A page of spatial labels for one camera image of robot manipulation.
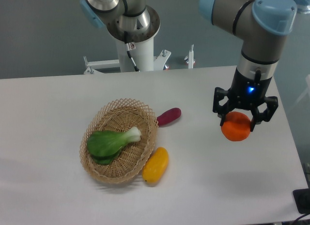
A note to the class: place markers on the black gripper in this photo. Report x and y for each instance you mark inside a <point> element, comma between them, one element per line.
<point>249,92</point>

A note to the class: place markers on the orange fruit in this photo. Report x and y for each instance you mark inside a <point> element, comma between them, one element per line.
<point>236,126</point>

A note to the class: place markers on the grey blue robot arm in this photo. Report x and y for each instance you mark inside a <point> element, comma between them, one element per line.
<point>262,25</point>

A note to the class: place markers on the woven wicker basket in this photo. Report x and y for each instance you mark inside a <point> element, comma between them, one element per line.
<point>120,115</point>

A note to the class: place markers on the purple sweet potato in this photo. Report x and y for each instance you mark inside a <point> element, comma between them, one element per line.
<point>169,116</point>

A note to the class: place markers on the black device at edge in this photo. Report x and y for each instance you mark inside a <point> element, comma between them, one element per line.
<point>302,200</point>

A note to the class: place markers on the blue plastic bag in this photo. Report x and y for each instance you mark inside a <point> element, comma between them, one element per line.
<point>303,6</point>

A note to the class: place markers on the yellow mango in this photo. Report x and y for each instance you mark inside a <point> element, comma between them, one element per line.
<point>156,166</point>

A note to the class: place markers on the green bok choy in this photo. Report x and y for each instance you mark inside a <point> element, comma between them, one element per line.
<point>105,146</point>

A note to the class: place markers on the white frame at right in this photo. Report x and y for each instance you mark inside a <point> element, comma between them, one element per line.
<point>305,92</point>

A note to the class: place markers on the white levelling foot post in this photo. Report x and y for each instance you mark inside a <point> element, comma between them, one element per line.
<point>189,59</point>

